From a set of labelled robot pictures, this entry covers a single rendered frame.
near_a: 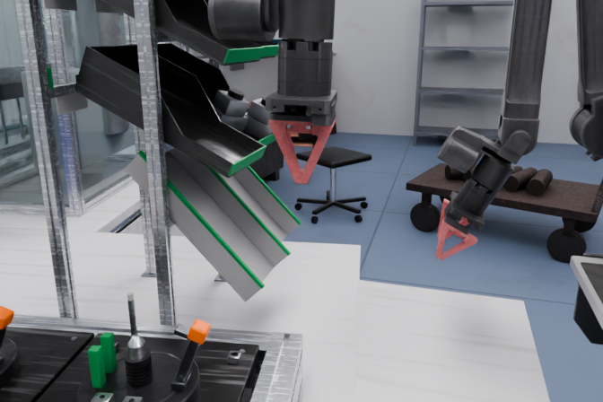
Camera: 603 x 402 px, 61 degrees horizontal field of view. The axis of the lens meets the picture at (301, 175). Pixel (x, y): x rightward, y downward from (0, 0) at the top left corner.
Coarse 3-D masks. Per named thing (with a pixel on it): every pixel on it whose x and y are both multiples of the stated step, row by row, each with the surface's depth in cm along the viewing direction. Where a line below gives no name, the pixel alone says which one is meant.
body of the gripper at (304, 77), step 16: (288, 48) 52; (304, 48) 51; (320, 48) 51; (288, 64) 52; (304, 64) 51; (320, 64) 52; (288, 80) 52; (304, 80) 52; (320, 80) 52; (272, 96) 52; (288, 96) 52; (304, 96) 52; (320, 96) 53; (336, 96) 59; (320, 112) 50
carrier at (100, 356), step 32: (96, 352) 59; (128, 352) 60; (160, 352) 67; (224, 352) 70; (256, 352) 70; (64, 384) 64; (96, 384) 60; (128, 384) 60; (160, 384) 61; (192, 384) 61; (224, 384) 64
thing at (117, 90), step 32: (96, 64) 76; (128, 64) 88; (160, 64) 87; (96, 96) 78; (128, 96) 76; (192, 96) 87; (192, 128) 85; (224, 128) 87; (224, 160) 74; (256, 160) 84
